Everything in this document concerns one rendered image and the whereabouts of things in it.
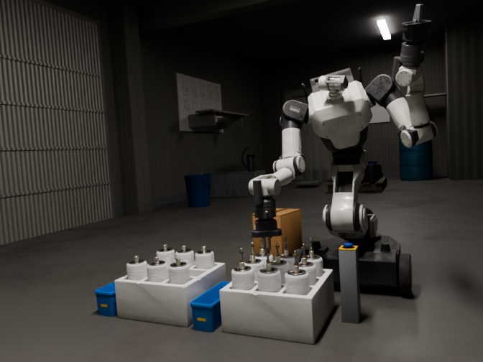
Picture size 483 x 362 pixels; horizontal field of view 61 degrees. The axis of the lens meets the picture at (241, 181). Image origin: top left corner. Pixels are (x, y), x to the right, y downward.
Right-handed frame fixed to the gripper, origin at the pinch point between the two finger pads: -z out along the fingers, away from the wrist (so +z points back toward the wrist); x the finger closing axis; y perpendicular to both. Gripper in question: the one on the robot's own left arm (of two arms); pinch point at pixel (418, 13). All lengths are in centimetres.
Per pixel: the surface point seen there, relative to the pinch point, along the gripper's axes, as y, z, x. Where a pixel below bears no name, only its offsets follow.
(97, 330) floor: 27, 118, 139
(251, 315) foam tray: -11, 104, 81
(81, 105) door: 396, 127, 95
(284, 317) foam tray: -21, 101, 72
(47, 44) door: 396, 55, 115
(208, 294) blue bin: 17, 113, 89
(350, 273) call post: -19, 95, 39
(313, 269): -11, 93, 52
